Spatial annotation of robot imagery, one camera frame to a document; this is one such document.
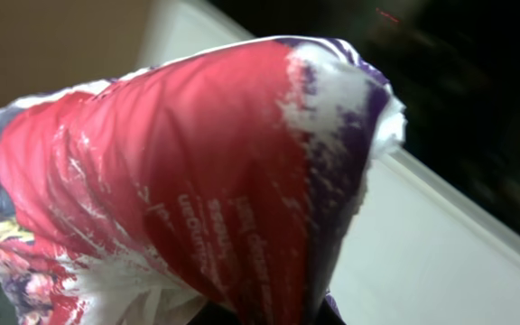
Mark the red purple tissue pack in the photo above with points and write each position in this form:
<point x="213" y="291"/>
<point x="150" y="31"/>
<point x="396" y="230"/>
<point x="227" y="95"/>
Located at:
<point x="212" y="188"/>

